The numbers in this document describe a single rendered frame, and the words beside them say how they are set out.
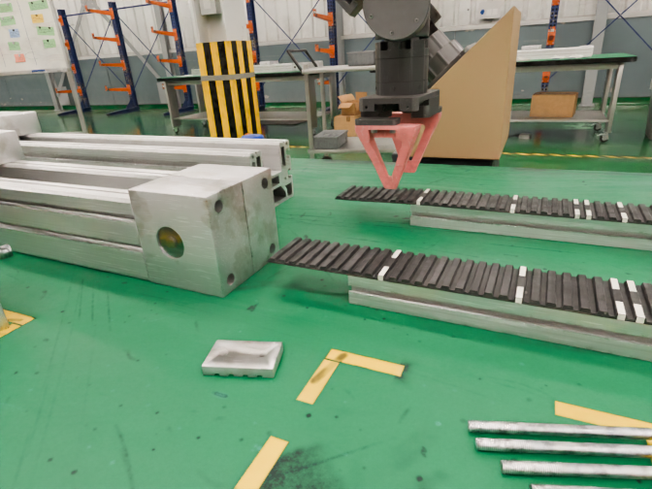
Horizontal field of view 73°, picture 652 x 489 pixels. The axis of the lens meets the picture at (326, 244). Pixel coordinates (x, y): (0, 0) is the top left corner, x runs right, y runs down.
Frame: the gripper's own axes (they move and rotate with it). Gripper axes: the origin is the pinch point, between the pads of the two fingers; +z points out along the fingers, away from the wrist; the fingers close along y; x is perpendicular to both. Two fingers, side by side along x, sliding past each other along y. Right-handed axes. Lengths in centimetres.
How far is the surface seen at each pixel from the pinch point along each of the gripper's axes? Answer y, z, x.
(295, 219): 4.2, 5.8, -12.8
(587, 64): -454, 6, 40
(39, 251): 24.1, 5.1, -34.9
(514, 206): 1.7, 2.4, 13.1
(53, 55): -297, -33, -492
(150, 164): 4.1, -0.3, -36.8
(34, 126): -4, -4, -75
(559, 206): -0.3, 2.7, 17.4
